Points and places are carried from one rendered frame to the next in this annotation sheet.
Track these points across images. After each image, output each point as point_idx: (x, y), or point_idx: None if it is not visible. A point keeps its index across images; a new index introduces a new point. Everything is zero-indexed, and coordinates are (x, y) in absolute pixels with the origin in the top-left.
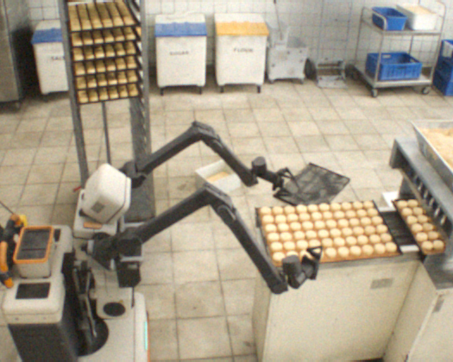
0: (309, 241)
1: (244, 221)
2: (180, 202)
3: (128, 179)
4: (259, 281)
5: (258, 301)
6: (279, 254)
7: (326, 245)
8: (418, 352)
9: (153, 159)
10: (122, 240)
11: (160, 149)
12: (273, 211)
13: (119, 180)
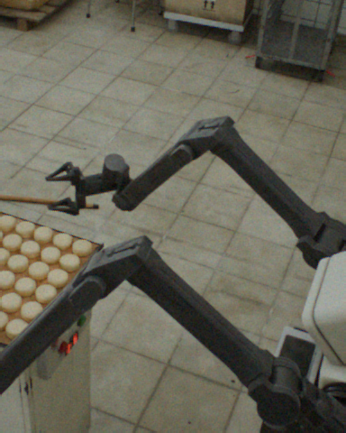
0: (10, 254)
1: (168, 150)
2: (257, 158)
3: (309, 308)
4: (50, 403)
5: (56, 420)
6: (79, 246)
7: (0, 231)
8: None
9: (239, 330)
10: (343, 224)
11: (218, 318)
12: (7, 319)
13: (333, 285)
